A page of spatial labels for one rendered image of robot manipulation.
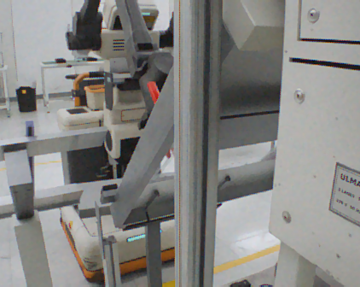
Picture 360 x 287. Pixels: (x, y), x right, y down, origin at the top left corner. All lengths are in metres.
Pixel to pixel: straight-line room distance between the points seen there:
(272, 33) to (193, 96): 0.11
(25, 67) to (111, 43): 6.02
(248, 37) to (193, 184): 0.17
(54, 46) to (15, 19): 0.93
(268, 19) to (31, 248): 0.68
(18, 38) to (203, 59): 7.14
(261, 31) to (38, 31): 7.17
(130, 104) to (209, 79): 1.22
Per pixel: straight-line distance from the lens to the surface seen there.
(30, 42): 7.46
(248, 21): 0.38
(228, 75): 0.52
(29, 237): 0.82
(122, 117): 1.57
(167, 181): 0.86
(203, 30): 0.36
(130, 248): 1.75
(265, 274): 0.92
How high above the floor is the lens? 1.18
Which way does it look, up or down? 17 degrees down
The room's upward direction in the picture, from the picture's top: straight up
